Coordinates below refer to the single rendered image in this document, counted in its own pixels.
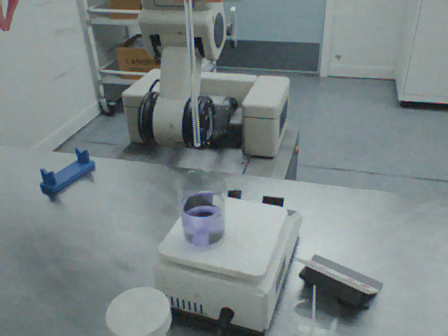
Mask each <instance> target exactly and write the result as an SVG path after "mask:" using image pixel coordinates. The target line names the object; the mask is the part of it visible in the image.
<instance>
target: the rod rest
mask: <svg viewBox="0 0 448 336"><path fill-rule="evenodd" d="M75 150H76V156H77V160H76V161H73V163H71V164H69V165H68V166H66V167H65V168H63V169H61V171H58V172H57V173H55V174H54V171H49V173H48V172H47V171H46V170H45V169H44V168H40V173H41V175H42V180H43V182H41V183H40V189H43V190H45V191H49V192H52V193H56V192H57V191H59V190H60V189H62V188H63V187H65V186H66V185H67V184H69V183H71V182H72V181H73V180H76V178H78V177H80V176H81V175H83V173H85V172H87V171H89V170H90V169H91V168H93V167H94V166H95V161H94V160H91V159H90V156H89V152H88V150H87V149H85V150H83V151H82V150H81V148H78V147H76V148H75Z"/></svg>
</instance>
